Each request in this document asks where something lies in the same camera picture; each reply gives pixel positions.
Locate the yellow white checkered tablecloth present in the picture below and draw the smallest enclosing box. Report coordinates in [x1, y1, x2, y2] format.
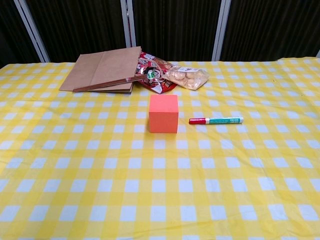
[0, 56, 320, 240]

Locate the brown paper bag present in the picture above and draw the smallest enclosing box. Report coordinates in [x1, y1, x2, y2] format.
[58, 46, 143, 95]

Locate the orange cube block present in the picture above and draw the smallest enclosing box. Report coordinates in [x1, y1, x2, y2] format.
[148, 94, 179, 134]

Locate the red snack bag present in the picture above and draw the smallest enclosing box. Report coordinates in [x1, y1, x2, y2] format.
[134, 51, 179, 95]

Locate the clear bag of cookies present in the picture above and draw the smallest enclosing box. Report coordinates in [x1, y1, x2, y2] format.
[163, 64, 210, 91]

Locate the red capped white marker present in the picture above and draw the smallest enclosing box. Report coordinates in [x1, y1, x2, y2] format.
[188, 116, 245, 126]

